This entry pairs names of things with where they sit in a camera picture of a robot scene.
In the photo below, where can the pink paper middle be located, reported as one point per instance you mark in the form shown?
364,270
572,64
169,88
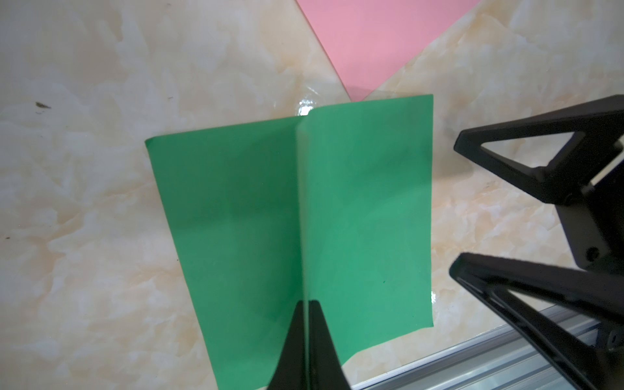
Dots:
368,41

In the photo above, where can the aluminium rail frame front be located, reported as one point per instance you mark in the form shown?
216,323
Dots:
498,358

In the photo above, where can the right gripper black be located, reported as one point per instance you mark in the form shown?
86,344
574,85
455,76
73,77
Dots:
594,229

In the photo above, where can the green paper hidden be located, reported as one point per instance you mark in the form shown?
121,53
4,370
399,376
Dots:
334,206

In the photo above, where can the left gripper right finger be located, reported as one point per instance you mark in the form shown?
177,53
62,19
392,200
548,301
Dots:
324,368

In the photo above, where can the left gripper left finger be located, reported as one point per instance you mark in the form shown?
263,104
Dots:
290,373

